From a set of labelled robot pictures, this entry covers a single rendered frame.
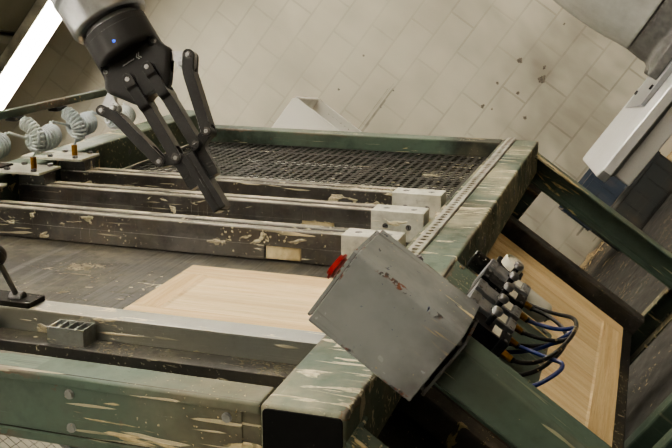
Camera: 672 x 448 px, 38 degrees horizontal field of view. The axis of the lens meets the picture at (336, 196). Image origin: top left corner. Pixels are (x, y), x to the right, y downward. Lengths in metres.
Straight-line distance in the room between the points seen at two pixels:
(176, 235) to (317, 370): 0.84
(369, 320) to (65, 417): 0.49
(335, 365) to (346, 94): 5.69
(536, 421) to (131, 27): 0.68
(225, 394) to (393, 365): 0.25
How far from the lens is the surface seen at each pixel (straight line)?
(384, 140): 3.39
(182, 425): 1.40
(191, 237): 2.18
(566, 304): 3.02
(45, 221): 2.36
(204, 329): 1.62
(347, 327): 1.24
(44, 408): 1.50
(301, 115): 5.69
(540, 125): 6.92
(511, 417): 1.27
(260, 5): 7.26
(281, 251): 2.10
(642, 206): 5.93
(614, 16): 1.47
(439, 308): 1.22
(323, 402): 1.33
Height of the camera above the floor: 0.85
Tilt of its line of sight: 7 degrees up
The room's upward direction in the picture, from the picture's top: 52 degrees counter-clockwise
